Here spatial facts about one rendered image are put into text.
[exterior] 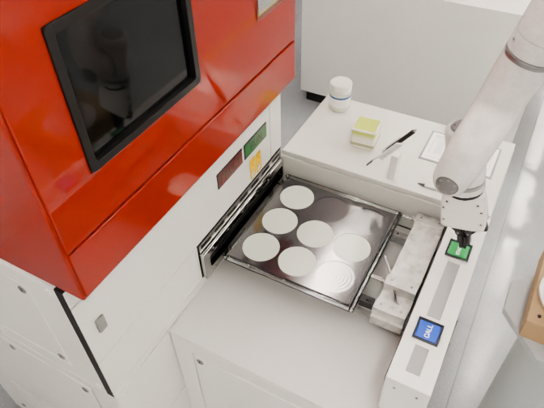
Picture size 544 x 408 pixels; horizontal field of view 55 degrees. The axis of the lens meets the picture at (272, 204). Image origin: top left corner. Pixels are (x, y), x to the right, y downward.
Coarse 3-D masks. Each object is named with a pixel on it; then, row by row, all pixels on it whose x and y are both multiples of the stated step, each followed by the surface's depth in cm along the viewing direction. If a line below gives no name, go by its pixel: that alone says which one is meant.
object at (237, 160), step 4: (240, 152) 136; (236, 156) 135; (240, 156) 137; (232, 160) 133; (236, 160) 135; (240, 160) 137; (228, 164) 132; (232, 164) 134; (236, 164) 136; (228, 168) 133; (232, 168) 135; (224, 172) 131; (228, 172) 133; (232, 172) 136; (220, 176) 130; (224, 176) 132; (228, 176) 134; (220, 180) 131; (224, 180) 133; (220, 184) 131
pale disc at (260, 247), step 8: (248, 240) 143; (256, 240) 143; (264, 240) 143; (272, 240) 143; (248, 248) 141; (256, 248) 141; (264, 248) 141; (272, 248) 141; (248, 256) 139; (256, 256) 139; (264, 256) 139; (272, 256) 139
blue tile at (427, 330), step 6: (420, 324) 116; (426, 324) 116; (432, 324) 116; (420, 330) 115; (426, 330) 115; (432, 330) 115; (438, 330) 115; (420, 336) 114; (426, 336) 114; (432, 336) 114; (438, 336) 114
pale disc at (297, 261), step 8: (288, 248) 141; (296, 248) 141; (304, 248) 141; (280, 256) 139; (288, 256) 139; (296, 256) 139; (304, 256) 139; (312, 256) 139; (280, 264) 137; (288, 264) 137; (296, 264) 137; (304, 264) 137; (312, 264) 137; (288, 272) 135; (296, 272) 135; (304, 272) 135
